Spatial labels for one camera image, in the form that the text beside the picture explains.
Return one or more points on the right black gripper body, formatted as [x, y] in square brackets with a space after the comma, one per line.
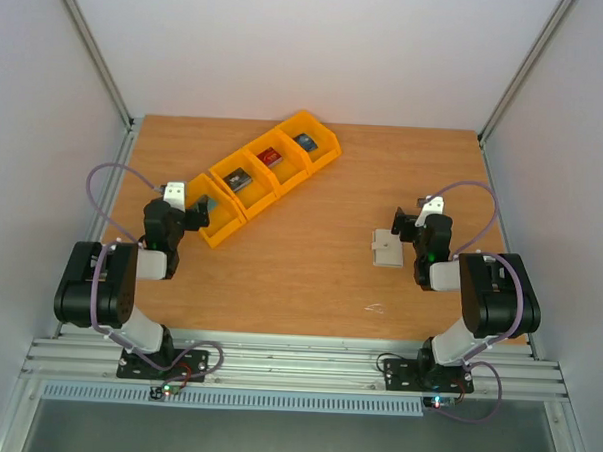
[401, 225]

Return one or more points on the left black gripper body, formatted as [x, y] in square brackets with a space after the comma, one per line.
[197, 222]

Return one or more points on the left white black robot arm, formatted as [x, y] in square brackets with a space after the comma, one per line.
[99, 282]

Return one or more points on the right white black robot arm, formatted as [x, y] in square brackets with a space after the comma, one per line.
[497, 301]

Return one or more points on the green card in bin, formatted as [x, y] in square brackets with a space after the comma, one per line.
[211, 203]

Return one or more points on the black card in bin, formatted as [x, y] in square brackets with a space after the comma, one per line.
[238, 179]

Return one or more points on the red card in bin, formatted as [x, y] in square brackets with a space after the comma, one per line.
[270, 157]

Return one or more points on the blue card in bin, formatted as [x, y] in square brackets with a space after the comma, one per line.
[305, 142]

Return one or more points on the left small circuit board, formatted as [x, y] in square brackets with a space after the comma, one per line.
[162, 392]

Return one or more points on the small circuit board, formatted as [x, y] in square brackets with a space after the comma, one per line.
[162, 392]
[439, 402]

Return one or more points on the right small circuit board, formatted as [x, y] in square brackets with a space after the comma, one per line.
[439, 402]

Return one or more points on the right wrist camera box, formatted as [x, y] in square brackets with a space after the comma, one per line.
[428, 205]

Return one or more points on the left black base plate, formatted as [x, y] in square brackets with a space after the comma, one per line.
[163, 366]

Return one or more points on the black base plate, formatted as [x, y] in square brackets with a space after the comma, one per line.
[405, 376]
[163, 366]

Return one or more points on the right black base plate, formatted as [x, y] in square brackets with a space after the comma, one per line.
[405, 376]

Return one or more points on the aluminium front rail frame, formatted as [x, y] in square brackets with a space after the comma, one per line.
[297, 362]

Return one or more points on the left aluminium corner post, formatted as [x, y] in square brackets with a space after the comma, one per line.
[86, 36]

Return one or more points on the aluminium corner post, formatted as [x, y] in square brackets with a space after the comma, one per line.
[86, 36]
[560, 12]

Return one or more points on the grey slotted cable duct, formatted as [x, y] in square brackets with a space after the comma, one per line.
[236, 399]

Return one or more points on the right aluminium corner post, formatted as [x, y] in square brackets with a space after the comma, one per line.
[560, 12]

